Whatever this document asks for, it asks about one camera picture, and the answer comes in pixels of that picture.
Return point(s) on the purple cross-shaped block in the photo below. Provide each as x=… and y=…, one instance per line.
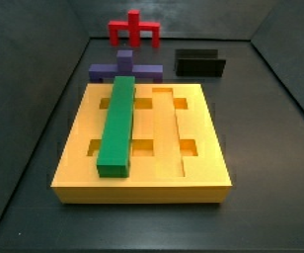
x=124, y=67

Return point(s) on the green long block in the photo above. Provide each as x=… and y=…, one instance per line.
x=112, y=161

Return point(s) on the red cross-shaped block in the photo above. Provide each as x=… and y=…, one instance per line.
x=134, y=26

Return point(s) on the yellow slotted board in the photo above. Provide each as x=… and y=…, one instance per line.
x=176, y=164

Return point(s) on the black angle bracket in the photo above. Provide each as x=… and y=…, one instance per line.
x=198, y=62

